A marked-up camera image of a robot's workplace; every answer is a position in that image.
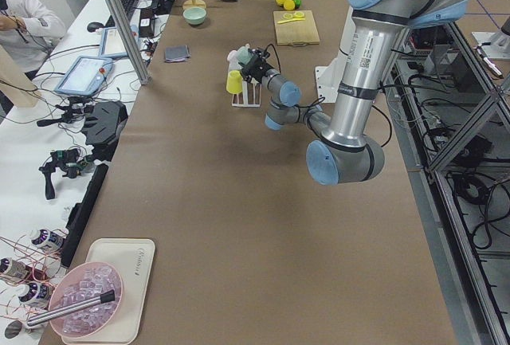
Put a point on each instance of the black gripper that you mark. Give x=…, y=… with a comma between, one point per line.
x=259, y=72

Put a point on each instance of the green plastic cup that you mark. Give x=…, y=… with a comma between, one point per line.
x=244, y=55

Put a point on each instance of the pink plastic cup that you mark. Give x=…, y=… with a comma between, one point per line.
x=232, y=57

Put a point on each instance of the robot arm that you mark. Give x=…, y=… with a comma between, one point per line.
x=342, y=152

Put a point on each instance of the yellow plastic cup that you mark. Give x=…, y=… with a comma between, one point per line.
x=234, y=82

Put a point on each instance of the mint green bowl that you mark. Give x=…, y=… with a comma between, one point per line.
x=194, y=15

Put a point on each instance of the yellow plastic knife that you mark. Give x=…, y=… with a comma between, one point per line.
x=281, y=22

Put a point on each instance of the wooden cutting board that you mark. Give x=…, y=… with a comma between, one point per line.
x=296, y=33

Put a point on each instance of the grey folded cloth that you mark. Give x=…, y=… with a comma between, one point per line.
x=177, y=53

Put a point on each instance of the black keyboard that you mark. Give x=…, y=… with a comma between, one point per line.
x=129, y=7

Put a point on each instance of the teach pendant tablet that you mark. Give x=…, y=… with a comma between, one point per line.
x=85, y=76
x=111, y=44

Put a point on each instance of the person in white shirt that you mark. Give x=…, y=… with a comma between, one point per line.
x=27, y=28

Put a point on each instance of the beige plastic tray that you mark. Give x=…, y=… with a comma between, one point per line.
x=132, y=259

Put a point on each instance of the purple capped bottle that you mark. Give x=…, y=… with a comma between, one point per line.
x=46, y=240
x=35, y=294
x=14, y=271

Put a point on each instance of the pink bowl with ice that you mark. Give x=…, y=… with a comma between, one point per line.
x=86, y=281

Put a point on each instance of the white wire cup rack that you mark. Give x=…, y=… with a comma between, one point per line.
x=250, y=97

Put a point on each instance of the aluminium frame post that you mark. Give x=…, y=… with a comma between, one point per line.
x=126, y=35

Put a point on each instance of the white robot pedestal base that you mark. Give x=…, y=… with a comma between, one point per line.
x=329, y=77

